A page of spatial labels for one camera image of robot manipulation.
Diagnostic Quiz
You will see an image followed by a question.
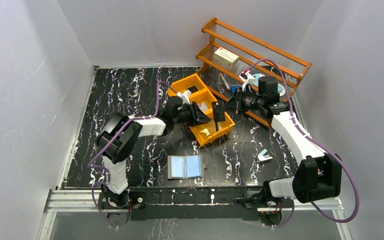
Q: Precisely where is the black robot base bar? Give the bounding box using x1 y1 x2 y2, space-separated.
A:
129 186 281 221

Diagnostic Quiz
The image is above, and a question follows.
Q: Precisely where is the tan card in bin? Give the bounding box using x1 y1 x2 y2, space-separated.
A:
200 128 211 137

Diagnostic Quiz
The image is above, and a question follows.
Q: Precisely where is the small blue block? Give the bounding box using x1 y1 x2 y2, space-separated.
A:
230 85 239 95

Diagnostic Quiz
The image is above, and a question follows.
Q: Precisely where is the yellow plastic triple bin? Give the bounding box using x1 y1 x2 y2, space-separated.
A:
168 73 235 147

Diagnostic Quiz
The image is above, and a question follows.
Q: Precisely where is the white box with red label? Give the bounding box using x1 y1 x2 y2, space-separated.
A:
213 47 239 67

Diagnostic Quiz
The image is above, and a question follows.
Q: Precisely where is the orange wooden shelf rack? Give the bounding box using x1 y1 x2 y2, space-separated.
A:
195 17 312 111

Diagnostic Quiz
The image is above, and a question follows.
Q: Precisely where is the blue razor blister pack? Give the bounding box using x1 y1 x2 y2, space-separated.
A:
252 73 286 97

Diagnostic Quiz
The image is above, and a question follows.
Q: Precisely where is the grey card holder wallet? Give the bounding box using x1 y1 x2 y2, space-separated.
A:
167 154 207 180

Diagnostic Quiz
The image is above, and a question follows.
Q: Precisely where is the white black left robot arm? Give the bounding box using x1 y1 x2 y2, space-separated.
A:
96 99 211 208

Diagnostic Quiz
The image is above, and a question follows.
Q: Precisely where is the black credit card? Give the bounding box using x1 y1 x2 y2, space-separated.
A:
188 85 199 93

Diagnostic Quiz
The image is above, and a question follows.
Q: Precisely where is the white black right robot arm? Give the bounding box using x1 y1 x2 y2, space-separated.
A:
220 73 342 207

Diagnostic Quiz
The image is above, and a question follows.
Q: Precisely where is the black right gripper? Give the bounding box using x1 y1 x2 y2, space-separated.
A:
220 87 265 115

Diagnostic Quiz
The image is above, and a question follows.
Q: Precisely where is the white pen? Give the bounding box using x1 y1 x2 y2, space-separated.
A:
219 72 231 90

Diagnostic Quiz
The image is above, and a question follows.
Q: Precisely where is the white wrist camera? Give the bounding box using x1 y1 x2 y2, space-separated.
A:
176 89 192 105
239 70 255 92

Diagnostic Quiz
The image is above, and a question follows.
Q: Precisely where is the small white blue clip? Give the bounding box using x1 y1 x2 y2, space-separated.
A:
257 149 273 164

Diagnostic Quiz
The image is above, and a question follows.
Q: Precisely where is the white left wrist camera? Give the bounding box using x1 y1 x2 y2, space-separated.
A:
176 89 192 105

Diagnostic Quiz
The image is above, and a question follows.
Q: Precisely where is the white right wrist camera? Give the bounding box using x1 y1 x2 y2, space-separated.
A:
239 70 255 92

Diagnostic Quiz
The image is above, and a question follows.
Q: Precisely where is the silver card in bin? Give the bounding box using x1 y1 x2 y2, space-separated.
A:
198 102 209 112

